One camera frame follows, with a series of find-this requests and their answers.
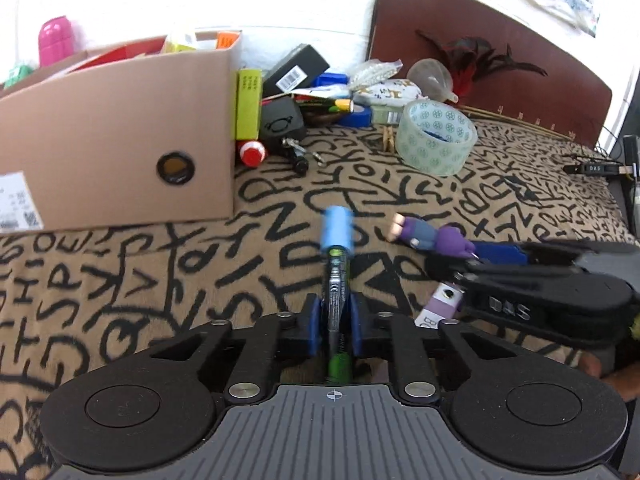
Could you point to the blue tape roll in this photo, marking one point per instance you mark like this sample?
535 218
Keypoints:
359 117

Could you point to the red and white toy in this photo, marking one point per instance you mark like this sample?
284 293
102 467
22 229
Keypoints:
251 153

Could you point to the person's right hand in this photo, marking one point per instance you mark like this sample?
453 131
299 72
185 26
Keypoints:
622 385

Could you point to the dark red headboard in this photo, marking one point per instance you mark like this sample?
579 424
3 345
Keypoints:
500 20

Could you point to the marker with yellow cap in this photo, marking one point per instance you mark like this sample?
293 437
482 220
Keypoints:
327 106

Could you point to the large cardboard box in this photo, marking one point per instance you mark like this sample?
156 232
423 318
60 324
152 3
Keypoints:
125 145

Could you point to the yellow-green box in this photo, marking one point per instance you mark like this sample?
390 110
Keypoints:
248 105

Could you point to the clear plastic funnel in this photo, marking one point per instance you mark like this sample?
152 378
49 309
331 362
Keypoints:
432 77

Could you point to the pink bottle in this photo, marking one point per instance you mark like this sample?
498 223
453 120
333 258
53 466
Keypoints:
56 40

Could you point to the clear bag of beads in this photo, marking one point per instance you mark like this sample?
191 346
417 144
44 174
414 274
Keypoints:
372 72

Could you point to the wooden clothespin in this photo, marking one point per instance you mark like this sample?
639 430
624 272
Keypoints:
387 140

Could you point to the orange box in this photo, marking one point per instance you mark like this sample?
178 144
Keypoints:
226 40

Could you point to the yellow packet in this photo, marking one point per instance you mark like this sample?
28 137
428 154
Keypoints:
180 42

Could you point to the black marker with blue cap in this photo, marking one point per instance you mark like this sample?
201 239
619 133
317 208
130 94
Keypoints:
336 280

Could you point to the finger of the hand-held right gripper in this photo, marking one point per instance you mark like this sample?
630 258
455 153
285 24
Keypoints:
450 267
500 252

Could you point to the bundle of thin sticks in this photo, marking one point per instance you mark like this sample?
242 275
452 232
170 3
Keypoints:
515 122

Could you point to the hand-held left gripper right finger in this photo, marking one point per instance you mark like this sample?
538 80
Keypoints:
357 327

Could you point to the black key bunch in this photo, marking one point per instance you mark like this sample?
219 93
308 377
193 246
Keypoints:
300 155

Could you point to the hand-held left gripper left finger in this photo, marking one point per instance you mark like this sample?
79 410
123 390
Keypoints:
313 327

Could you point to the green patterned tape roll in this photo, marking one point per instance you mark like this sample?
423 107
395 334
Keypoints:
432 135

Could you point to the purple toy figure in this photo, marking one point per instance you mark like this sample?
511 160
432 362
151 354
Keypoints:
430 235

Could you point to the red and black feather duster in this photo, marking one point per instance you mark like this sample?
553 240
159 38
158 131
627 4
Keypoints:
480 60

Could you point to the black box with barcode label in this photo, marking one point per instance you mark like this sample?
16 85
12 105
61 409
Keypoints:
295 67

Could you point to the black case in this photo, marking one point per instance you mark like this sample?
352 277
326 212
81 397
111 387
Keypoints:
282 120

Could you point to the letter print blanket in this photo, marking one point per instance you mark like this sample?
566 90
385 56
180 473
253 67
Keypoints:
175 270

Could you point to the white printed pouch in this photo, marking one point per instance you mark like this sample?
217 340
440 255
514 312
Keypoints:
387 94

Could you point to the purple and white card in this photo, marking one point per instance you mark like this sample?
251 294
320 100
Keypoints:
440 305

